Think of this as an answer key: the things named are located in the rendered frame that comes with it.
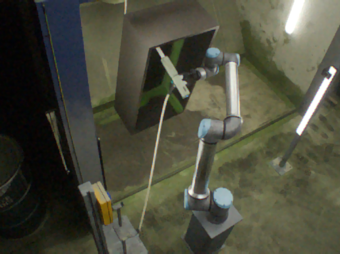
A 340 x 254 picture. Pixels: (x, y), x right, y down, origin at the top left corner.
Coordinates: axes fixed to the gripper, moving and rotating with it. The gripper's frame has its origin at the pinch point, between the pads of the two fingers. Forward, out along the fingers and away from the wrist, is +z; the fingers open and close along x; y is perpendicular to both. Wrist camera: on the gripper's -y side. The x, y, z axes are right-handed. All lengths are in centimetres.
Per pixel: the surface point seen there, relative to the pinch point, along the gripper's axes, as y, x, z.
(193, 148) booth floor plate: 135, -32, -57
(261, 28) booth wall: 101, 57, -215
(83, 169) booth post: 32, -20, 74
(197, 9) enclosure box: -10, 44, -44
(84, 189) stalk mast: -39, -41, 90
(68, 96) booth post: -30, 6, 75
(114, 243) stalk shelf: 40, -72, 78
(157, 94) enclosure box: 110, 31, -40
